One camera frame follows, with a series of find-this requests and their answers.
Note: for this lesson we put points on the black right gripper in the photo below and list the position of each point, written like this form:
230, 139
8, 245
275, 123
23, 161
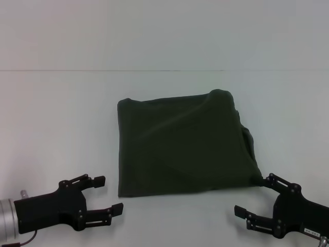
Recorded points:
300, 208

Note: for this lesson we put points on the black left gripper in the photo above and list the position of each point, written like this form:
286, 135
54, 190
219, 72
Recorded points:
51, 208

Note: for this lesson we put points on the dark green t-shirt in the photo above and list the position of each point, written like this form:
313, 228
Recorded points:
185, 144

